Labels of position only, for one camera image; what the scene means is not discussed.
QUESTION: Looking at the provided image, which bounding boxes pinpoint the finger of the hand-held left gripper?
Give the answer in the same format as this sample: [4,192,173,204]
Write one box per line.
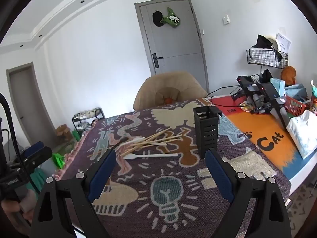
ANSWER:
[24,141,45,158]
[27,147,53,166]

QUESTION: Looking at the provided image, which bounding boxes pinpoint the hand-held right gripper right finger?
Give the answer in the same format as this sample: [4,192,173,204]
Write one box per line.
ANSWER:
[204,148,291,238]

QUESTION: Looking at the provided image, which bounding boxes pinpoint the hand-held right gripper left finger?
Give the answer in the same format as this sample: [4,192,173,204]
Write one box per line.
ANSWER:
[30,148,117,238]

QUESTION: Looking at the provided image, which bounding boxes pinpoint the black plastic spork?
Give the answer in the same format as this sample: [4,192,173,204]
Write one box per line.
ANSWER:
[109,136,129,152]

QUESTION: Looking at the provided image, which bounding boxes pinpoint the black slotted utensil holder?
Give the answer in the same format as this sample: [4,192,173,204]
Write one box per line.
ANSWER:
[193,105,222,159]

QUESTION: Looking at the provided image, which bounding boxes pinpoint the white plastic utensil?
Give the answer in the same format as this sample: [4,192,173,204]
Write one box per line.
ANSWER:
[124,136,146,145]

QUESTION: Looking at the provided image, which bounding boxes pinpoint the bunch of wooden chopsticks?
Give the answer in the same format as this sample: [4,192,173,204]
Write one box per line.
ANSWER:
[88,127,185,160]

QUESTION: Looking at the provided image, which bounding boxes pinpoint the person's left hand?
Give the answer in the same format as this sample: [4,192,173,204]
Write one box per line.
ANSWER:
[1,191,37,227]

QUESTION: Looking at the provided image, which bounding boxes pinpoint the green plastic bag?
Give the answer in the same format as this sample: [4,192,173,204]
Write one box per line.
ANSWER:
[51,152,66,169]

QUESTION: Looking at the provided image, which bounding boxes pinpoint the teal green cloth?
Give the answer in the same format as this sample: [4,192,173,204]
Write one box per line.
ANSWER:
[30,167,46,194]

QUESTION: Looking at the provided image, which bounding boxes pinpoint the cardboard box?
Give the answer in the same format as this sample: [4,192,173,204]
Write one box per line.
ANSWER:
[55,124,73,142]

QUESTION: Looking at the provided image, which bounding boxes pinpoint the printed woven blanket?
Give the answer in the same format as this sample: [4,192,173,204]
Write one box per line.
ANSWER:
[53,98,293,238]

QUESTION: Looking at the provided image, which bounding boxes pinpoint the grey framed white door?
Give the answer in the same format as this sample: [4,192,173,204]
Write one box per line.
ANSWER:
[6,62,56,149]

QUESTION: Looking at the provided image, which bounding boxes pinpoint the black shoe rack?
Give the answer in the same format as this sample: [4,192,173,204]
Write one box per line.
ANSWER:
[72,107,106,139]

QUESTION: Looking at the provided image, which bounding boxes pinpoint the orange cat print mat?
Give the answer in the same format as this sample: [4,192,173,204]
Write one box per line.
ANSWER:
[207,95,317,179]

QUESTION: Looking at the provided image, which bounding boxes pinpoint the colourful snack packet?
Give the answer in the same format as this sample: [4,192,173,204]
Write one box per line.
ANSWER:
[238,102,253,113]

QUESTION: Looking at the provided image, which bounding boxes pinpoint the patterned floor rug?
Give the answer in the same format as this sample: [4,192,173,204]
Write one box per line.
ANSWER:
[285,176,317,238]

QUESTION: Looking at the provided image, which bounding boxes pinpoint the white tissue pack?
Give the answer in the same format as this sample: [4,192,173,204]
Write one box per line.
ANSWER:
[286,109,317,159]

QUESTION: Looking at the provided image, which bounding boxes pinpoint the black electronic device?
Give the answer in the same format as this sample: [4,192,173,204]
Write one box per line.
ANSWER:
[250,82,290,128]
[230,75,263,114]

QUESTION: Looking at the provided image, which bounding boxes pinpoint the red plastic basket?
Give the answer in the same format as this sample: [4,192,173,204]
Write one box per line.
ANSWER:
[282,95,311,117]

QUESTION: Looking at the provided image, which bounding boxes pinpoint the beige upholstered chair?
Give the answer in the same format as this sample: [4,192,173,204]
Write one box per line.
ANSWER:
[133,71,208,111]

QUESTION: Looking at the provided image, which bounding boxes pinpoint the light blue mask box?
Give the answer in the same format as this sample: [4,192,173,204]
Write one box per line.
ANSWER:
[270,77,288,96]

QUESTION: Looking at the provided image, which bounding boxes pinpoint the small black bag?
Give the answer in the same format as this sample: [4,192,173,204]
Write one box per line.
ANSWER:
[261,69,273,83]

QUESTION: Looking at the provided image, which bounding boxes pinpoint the blue cloth bag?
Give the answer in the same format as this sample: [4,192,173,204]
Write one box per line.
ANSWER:
[285,84,309,97]

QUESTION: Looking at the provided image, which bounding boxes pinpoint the orange plush toy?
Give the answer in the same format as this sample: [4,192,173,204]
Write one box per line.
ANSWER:
[280,66,297,86]

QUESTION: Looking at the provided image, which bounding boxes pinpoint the teal dressed doll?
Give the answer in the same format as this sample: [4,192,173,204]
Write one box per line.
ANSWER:
[309,79,317,100]

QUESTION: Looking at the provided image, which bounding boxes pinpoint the grey room door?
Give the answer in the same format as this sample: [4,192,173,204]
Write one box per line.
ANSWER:
[134,0,210,93]

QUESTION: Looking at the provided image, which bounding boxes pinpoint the black cloth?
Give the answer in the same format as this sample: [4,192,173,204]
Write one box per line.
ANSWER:
[251,34,274,50]

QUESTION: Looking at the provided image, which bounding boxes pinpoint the white paper notice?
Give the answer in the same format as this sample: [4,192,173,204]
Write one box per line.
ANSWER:
[275,32,293,55]

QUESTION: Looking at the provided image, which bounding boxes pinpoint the black hat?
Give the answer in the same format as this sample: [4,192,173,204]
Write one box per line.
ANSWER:
[152,10,165,28]

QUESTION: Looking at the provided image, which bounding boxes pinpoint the black power cable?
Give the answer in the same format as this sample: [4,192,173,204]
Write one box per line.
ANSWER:
[204,85,242,100]

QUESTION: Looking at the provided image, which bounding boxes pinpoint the black wire wall basket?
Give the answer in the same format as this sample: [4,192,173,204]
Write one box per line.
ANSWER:
[246,48,289,68]

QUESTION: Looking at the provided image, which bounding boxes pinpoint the black door handle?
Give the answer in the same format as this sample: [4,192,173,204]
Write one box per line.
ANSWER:
[152,53,164,68]

